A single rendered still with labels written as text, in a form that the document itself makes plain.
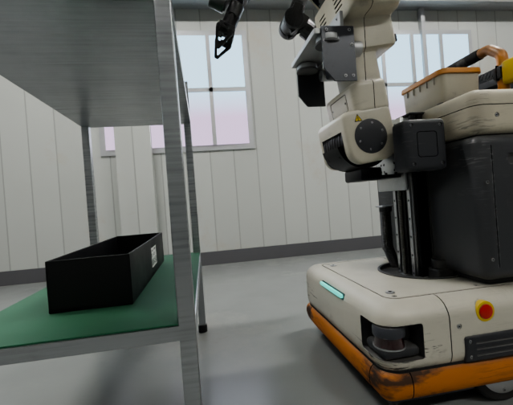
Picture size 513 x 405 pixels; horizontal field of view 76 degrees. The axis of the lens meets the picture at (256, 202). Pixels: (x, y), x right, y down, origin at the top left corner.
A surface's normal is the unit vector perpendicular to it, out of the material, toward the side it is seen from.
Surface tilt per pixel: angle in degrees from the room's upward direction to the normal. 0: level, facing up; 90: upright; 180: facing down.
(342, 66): 90
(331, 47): 90
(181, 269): 90
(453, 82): 92
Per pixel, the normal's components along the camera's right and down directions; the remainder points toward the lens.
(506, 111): 0.15, 0.00
